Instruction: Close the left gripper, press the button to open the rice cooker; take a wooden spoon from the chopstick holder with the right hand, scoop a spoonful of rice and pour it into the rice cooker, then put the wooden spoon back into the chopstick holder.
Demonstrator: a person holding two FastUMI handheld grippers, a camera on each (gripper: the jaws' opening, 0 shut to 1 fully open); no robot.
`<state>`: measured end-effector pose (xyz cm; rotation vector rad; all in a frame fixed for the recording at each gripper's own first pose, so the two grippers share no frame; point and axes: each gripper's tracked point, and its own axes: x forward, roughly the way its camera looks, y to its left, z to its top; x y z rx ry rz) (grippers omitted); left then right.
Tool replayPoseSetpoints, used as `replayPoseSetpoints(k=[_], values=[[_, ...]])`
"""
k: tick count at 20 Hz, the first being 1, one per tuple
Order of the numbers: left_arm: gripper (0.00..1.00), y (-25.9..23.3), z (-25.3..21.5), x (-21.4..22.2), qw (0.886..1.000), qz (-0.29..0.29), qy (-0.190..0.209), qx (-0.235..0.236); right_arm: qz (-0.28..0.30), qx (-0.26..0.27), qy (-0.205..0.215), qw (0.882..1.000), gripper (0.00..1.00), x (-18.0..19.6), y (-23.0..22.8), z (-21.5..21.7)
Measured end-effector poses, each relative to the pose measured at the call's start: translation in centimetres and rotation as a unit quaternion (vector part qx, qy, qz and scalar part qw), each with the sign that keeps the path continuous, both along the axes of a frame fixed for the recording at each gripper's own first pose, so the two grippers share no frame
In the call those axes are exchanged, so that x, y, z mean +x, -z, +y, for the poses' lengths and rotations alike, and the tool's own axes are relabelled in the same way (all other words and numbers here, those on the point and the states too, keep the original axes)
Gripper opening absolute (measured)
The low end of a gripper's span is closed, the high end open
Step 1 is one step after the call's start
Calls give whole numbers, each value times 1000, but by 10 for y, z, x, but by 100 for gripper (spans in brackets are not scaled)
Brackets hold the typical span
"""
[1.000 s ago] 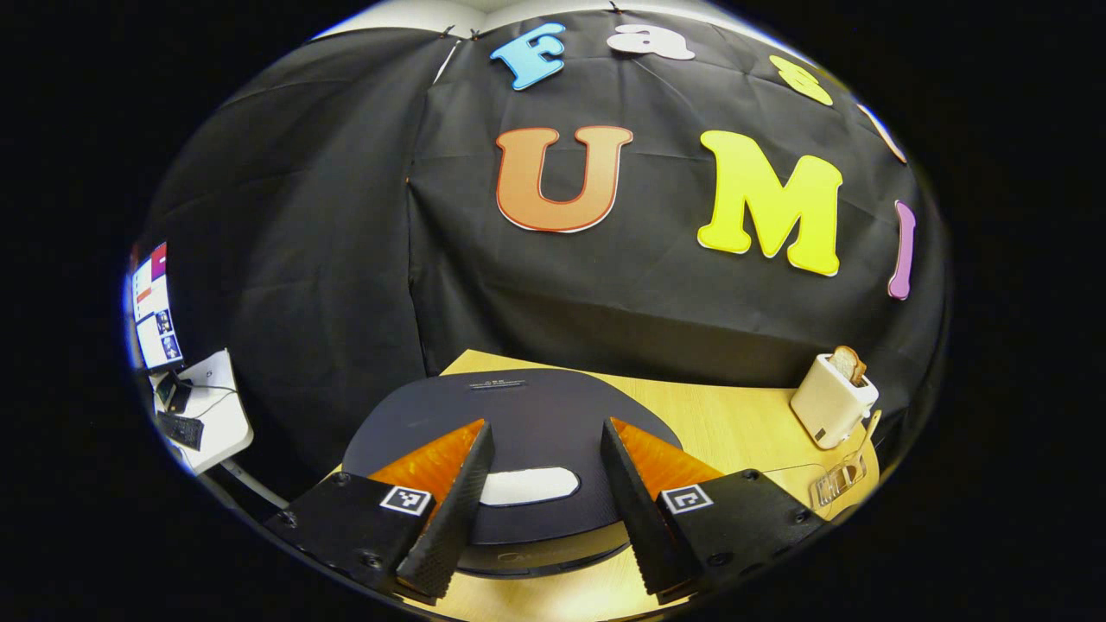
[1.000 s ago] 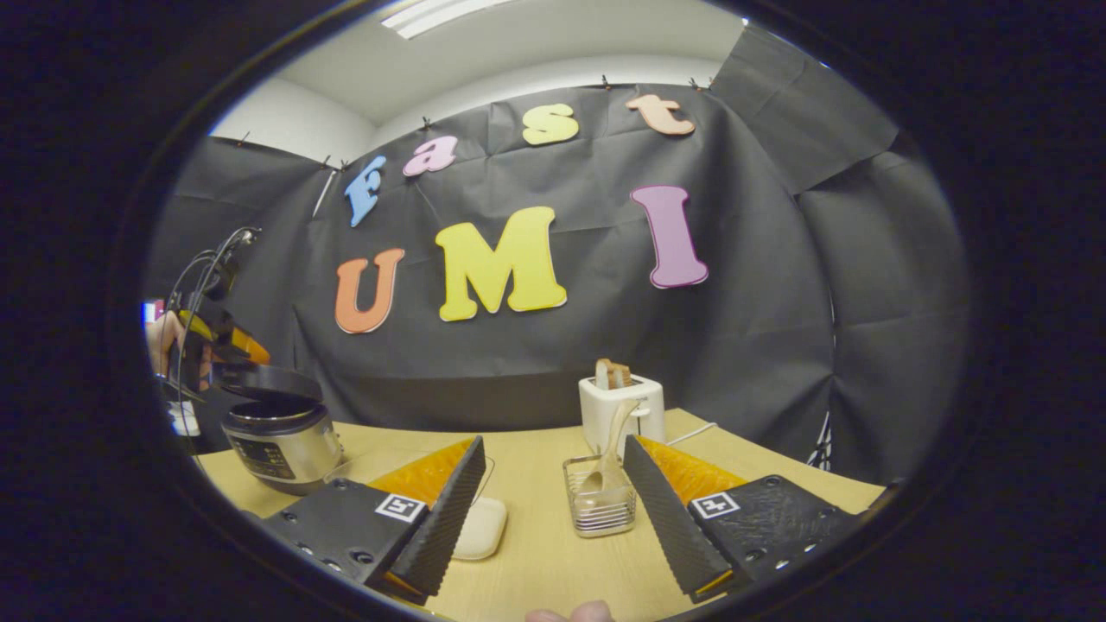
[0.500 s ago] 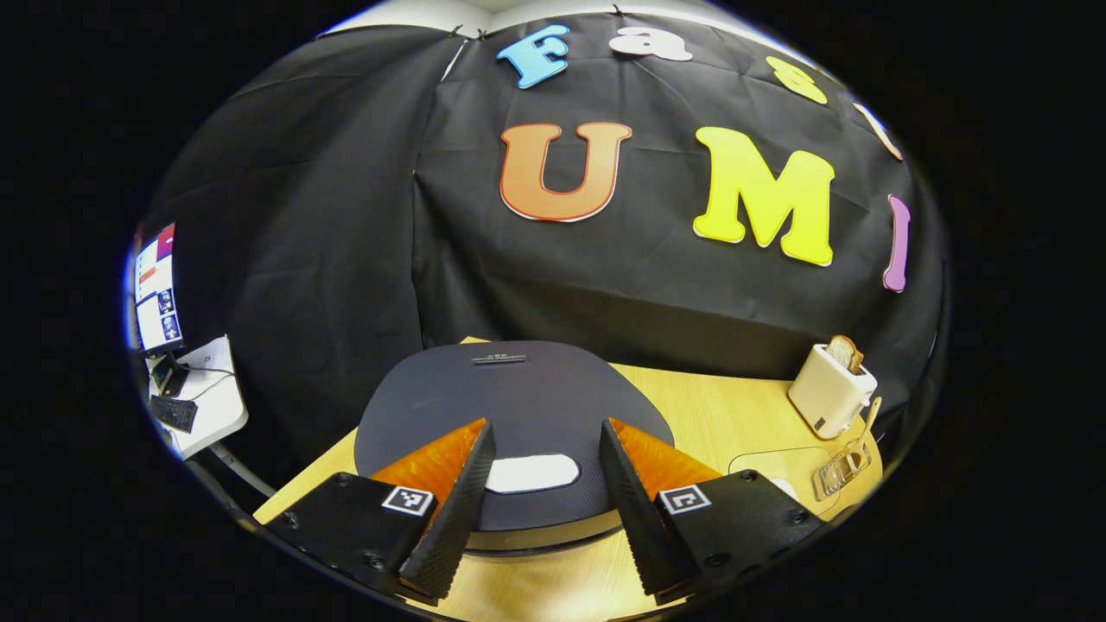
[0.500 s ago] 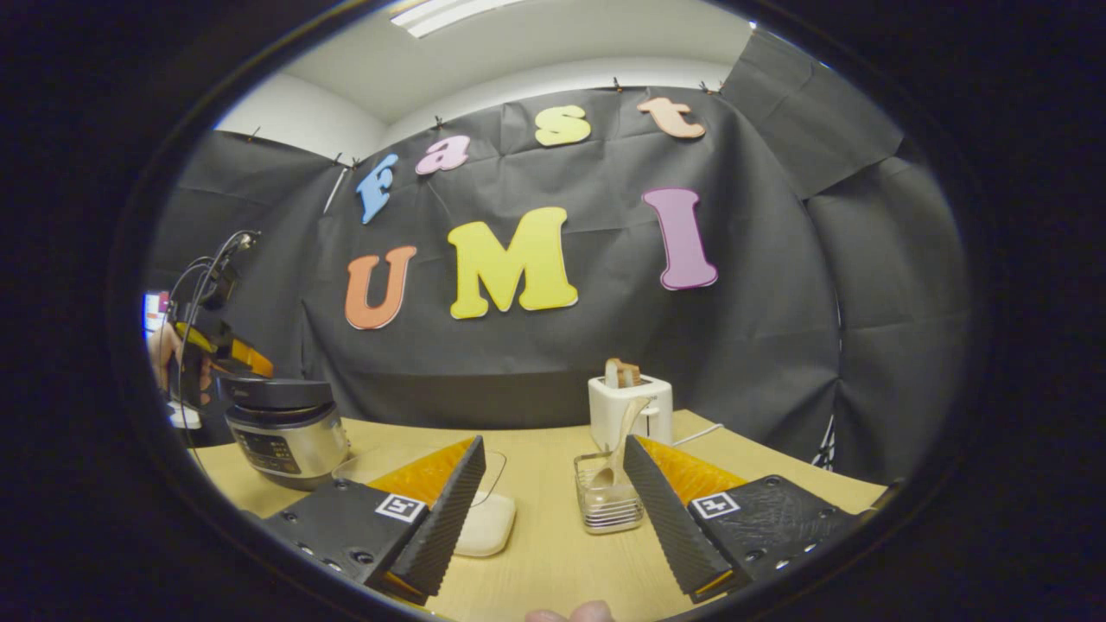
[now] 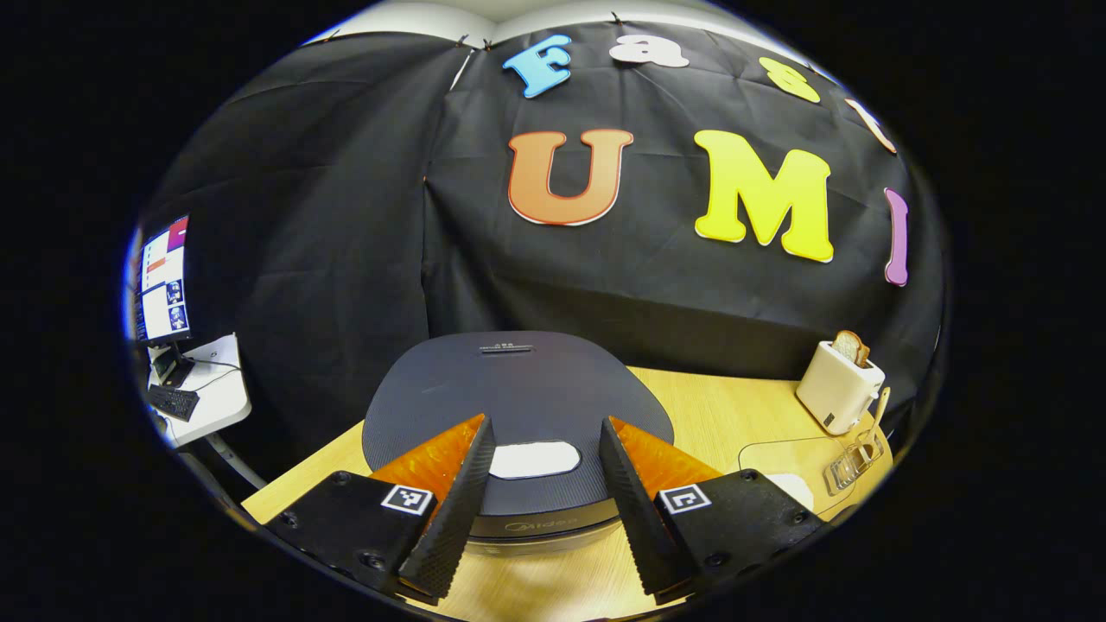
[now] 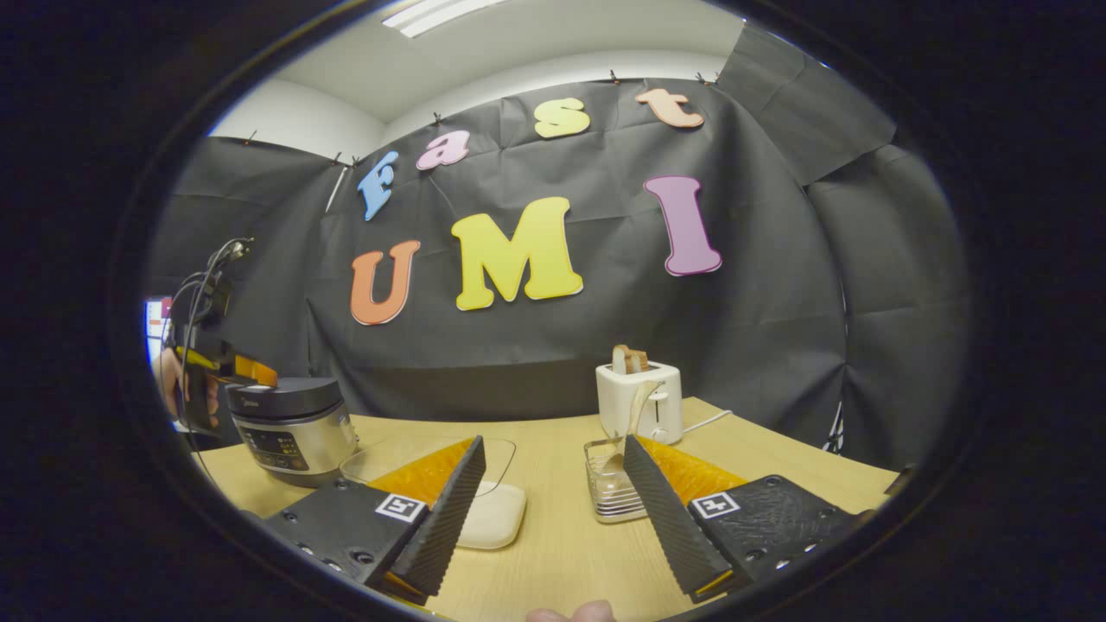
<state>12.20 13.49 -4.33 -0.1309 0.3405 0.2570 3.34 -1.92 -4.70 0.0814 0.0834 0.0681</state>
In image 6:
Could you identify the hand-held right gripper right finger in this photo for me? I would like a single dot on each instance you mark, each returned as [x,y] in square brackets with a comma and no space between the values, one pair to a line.
[670,518]

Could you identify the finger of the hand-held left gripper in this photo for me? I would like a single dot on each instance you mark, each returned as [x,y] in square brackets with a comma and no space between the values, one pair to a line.
[251,370]

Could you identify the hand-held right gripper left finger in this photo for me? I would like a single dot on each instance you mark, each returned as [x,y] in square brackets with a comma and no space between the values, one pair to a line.
[445,510]

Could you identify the clear chopstick holder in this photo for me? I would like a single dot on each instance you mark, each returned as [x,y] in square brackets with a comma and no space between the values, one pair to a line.
[609,492]

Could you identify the clear plastic rice container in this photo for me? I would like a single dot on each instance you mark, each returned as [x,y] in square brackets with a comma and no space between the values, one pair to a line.
[406,453]

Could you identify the silver black rice cooker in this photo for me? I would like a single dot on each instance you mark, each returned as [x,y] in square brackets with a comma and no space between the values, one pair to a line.
[294,428]

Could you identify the wooden spoon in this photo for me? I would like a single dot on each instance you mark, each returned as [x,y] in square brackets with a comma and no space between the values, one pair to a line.
[639,406]

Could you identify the computer monitor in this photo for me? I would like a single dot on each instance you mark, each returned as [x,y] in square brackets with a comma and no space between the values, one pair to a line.
[155,333]

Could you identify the white toaster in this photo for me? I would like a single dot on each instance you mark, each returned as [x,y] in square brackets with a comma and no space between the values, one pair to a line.
[635,406]

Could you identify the bread slice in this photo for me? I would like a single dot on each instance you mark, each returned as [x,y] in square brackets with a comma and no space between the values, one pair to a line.
[629,358]

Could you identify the black backdrop cloth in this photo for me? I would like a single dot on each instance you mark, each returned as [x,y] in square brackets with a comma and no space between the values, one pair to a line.
[562,345]

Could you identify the ceiling light panel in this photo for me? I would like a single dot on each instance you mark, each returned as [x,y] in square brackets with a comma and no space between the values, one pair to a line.
[441,15]

